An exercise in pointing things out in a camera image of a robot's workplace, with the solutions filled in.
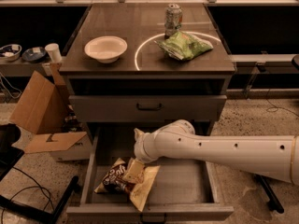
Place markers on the grey bowl on shelf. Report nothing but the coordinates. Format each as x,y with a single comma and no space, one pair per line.
10,52

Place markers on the dark blue bowl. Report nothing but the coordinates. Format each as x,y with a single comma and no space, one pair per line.
34,55

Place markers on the open lower drawer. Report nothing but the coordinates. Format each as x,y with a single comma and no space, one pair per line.
183,190

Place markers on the silver soda can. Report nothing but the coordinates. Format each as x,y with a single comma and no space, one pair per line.
173,19

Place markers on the green chip bag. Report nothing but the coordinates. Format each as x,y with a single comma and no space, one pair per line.
183,46

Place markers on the black stand leg left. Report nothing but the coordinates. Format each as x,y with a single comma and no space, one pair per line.
49,214

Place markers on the grey drawer cabinet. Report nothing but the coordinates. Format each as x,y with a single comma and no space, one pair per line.
144,69

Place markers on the brown chip bag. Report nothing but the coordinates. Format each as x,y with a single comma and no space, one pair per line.
112,182

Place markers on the white paper cup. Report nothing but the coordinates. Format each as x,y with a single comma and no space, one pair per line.
54,52

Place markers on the black stand leg right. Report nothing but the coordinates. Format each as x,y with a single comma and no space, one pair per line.
269,193

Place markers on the closed upper drawer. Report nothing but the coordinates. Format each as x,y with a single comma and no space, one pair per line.
146,108

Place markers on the black stand leg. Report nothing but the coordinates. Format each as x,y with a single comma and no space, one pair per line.
49,214
269,193

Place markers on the open cardboard box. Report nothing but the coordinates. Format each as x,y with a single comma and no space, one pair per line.
41,111

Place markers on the white bowl on cabinet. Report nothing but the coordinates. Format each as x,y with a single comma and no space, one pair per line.
106,49

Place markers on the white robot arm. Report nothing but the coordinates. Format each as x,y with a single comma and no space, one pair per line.
178,140

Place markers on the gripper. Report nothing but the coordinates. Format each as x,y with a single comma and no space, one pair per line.
140,148

